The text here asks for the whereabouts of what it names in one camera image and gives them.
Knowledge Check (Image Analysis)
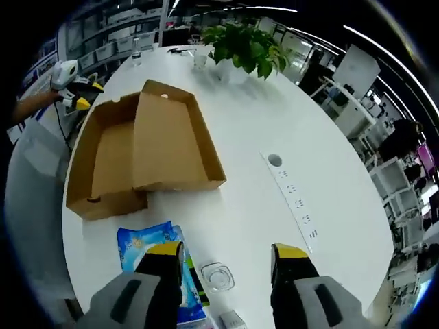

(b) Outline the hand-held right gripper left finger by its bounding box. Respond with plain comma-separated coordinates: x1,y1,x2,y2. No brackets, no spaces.
80,241,185,329

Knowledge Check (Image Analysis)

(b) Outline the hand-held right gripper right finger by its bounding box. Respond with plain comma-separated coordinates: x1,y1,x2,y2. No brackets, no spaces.
270,243,365,329

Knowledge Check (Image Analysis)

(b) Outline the blue wet wipes packet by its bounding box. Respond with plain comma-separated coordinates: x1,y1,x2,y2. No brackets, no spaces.
176,224,211,329

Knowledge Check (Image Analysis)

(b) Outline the blue soft wipes packet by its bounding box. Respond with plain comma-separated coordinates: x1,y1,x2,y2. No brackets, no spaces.
116,221,185,273

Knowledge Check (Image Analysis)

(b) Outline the brown cardboard shoe box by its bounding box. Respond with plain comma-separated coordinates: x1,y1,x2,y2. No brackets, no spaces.
65,79,228,221

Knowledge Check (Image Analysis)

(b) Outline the row of white storage bins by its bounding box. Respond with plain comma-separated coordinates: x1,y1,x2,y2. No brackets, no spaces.
77,34,155,66

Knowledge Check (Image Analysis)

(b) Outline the clear water bottle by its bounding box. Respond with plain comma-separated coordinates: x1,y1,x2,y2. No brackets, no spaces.
131,36,143,66

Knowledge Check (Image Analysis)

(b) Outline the grey metal shelf rack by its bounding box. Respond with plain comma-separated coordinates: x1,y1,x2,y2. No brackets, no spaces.
64,0,172,66

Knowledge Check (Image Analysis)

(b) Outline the white table socket strip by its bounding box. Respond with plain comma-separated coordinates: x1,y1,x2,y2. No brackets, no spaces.
259,150,320,255

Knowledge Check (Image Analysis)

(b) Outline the grey mesh office chair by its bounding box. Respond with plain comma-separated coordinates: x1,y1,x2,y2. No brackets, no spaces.
5,118,80,323

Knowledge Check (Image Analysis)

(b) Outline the potted green plant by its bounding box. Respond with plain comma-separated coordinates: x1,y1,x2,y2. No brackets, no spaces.
201,23,291,85

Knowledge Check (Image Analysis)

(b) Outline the white display panel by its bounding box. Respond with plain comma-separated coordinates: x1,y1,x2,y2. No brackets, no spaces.
334,44,381,86

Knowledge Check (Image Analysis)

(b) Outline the wall poster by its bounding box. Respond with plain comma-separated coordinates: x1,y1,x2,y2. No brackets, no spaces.
20,37,58,93

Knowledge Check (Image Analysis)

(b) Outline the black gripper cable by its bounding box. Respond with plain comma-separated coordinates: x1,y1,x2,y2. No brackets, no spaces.
53,101,75,151

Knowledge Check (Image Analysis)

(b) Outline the purple wall screen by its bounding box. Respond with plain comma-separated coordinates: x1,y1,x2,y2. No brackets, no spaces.
416,143,436,179

